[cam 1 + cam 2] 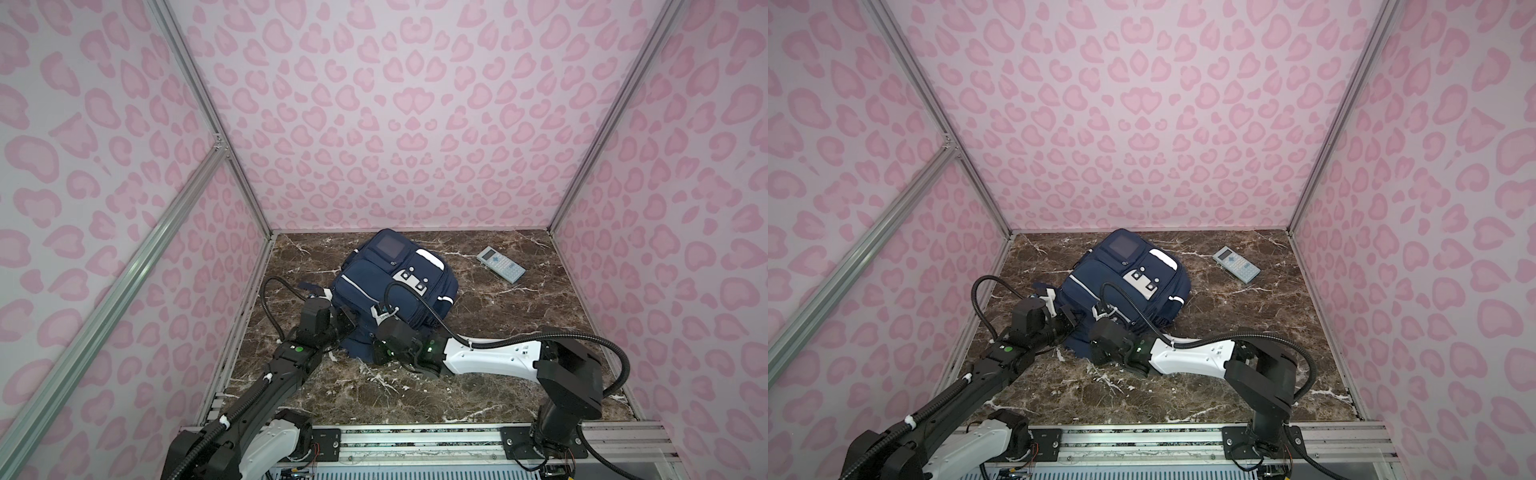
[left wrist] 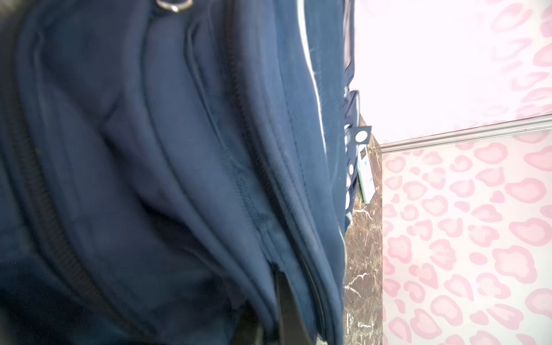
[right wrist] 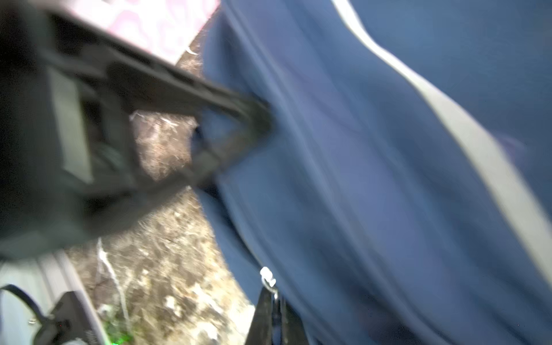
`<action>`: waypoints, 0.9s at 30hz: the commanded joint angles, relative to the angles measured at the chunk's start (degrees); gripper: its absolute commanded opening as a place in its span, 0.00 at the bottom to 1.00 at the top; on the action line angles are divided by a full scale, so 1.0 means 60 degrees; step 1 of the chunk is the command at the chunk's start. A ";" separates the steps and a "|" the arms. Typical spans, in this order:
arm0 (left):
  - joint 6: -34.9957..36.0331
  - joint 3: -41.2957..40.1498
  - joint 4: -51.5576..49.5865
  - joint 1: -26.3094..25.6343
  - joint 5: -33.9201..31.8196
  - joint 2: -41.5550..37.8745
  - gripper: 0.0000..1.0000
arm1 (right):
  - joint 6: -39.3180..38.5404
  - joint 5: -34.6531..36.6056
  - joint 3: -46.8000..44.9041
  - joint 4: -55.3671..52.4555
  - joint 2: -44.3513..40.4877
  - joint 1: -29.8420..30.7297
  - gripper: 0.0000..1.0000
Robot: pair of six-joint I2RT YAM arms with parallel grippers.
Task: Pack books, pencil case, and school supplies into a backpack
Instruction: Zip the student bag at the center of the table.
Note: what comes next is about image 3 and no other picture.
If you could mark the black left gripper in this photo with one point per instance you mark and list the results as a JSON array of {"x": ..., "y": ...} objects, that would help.
[{"x": 69, "y": 164}]

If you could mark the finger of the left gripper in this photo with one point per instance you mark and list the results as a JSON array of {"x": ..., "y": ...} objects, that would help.
[
  {"x": 185, "y": 181},
  {"x": 142, "y": 80}
]

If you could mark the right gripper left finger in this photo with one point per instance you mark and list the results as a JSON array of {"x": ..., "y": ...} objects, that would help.
[{"x": 261, "y": 329}]

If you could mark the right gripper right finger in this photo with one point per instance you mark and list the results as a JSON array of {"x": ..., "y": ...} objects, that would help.
[{"x": 291, "y": 323}]

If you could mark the navy blue backpack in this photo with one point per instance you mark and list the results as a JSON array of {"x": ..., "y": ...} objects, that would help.
[{"x": 403, "y": 195}]

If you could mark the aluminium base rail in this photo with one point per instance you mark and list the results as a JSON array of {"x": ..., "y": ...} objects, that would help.
[{"x": 45, "y": 279}]

